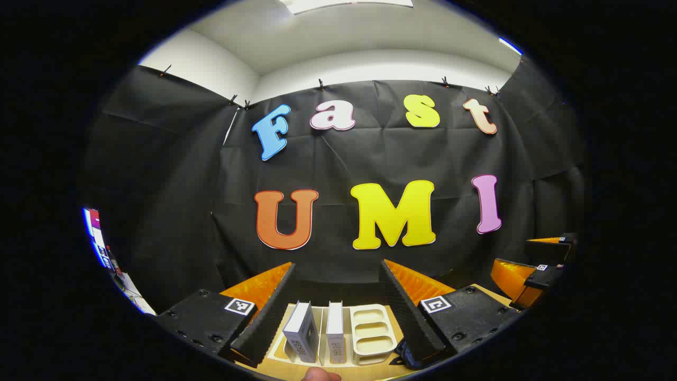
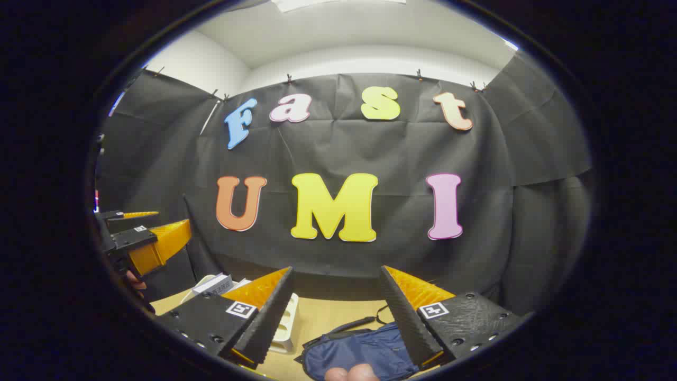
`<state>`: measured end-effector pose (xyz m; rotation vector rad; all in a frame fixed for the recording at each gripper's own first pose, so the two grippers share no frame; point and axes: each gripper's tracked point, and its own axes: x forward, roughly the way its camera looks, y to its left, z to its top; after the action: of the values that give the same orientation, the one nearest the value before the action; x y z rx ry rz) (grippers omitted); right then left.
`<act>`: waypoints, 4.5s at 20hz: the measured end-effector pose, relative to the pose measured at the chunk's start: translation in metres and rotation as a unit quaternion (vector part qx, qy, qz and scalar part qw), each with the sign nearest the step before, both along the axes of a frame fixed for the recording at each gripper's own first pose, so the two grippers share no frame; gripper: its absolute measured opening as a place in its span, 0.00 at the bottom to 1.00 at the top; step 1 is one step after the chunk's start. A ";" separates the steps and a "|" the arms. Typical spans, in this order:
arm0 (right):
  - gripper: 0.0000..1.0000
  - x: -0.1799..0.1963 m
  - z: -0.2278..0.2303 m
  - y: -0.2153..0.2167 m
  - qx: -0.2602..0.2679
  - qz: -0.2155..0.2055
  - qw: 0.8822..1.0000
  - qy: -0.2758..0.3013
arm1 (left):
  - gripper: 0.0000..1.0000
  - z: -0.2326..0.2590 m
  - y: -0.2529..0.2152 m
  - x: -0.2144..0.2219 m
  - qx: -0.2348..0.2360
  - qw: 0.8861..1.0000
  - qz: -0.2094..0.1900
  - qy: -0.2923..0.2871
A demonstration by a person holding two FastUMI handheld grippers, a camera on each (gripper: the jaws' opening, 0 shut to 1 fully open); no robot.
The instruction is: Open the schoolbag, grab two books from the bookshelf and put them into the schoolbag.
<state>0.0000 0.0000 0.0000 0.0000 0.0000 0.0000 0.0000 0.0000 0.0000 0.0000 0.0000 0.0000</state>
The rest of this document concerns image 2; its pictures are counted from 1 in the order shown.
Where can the white ceiling light panel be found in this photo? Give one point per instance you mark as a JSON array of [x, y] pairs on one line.
[[317, 4]]

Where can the white book with figure illustration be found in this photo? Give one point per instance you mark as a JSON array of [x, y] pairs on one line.
[[214, 284]]

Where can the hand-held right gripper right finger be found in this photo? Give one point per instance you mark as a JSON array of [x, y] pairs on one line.
[[404, 323]]

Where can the blue schoolbag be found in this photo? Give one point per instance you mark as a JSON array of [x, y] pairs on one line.
[[359, 346]]

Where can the white plastic bookshelf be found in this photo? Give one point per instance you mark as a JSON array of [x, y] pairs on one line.
[[285, 328]]

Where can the row of small cloth clips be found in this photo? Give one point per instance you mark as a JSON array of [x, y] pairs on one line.
[[289, 79]]

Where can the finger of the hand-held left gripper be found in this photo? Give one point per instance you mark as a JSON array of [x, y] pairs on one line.
[[132, 238], [119, 219]]

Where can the black backdrop cloth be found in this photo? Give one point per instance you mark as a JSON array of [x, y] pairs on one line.
[[370, 153]]

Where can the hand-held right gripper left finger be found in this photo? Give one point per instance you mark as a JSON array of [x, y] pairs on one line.
[[272, 323]]

